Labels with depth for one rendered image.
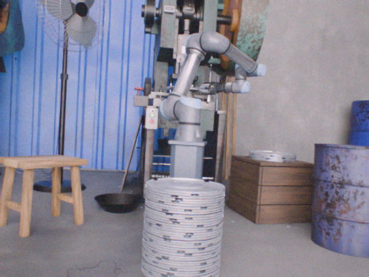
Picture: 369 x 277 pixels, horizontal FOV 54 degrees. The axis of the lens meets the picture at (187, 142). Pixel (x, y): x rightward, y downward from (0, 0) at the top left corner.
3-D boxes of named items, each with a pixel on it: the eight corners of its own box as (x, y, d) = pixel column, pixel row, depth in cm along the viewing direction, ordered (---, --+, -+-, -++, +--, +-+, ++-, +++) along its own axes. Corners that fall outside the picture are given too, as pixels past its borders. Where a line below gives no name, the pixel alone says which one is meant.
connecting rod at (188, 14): (195, 45, 261) (199, -4, 259) (179, 44, 259) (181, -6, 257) (191, 50, 281) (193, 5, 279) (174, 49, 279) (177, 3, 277)
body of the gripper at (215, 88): (207, 81, 243) (223, 81, 237) (212, 83, 251) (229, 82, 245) (206, 93, 243) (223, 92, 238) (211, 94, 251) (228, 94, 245)
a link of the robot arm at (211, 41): (218, 23, 194) (269, 63, 226) (204, 27, 202) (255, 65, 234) (213, 44, 193) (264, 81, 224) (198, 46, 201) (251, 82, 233)
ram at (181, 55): (196, 74, 260) (199, 32, 258) (175, 73, 257) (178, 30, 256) (192, 77, 277) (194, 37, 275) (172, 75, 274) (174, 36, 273)
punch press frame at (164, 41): (213, 180, 254) (226, -17, 247) (151, 178, 247) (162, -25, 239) (192, 165, 332) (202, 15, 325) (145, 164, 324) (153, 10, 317)
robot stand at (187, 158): (199, 231, 185) (204, 142, 183) (162, 227, 188) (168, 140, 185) (202, 221, 204) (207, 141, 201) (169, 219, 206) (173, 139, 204)
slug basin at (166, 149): (205, 157, 260) (206, 143, 260) (158, 154, 255) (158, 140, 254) (196, 152, 294) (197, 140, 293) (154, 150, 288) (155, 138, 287)
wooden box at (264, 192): (313, 222, 217) (317, 164, 215) (255, 224, 205) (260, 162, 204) (278, 206, 255) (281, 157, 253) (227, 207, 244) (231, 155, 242)
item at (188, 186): (238, 187, 138) (238, 186, 138) (196, 198, 114) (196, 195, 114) (177, 177, 154) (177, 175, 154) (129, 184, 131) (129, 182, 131)
